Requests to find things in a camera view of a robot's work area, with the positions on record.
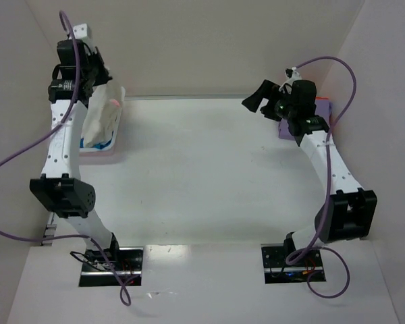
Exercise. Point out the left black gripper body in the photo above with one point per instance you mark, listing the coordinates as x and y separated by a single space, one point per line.
99 72

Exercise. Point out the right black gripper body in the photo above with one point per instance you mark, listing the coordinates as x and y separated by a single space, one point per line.
270 101

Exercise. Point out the white t shirt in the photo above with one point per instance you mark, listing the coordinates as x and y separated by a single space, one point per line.
99 114

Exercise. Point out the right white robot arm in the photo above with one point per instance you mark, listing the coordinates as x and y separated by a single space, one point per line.
348 210

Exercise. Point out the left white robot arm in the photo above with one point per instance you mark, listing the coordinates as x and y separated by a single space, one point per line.
60 188

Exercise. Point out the folded purple t shirt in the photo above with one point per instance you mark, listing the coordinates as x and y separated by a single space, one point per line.
323 109

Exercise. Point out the pink t shirt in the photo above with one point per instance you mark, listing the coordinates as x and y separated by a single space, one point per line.
115 102

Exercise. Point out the blue t shirt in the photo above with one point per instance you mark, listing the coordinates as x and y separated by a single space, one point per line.
99 146

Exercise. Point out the white plastic basket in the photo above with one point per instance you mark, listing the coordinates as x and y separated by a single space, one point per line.
103 148

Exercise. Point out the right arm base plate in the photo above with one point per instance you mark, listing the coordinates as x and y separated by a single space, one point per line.
277 272

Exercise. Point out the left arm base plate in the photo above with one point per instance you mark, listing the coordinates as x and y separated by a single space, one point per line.
96 272

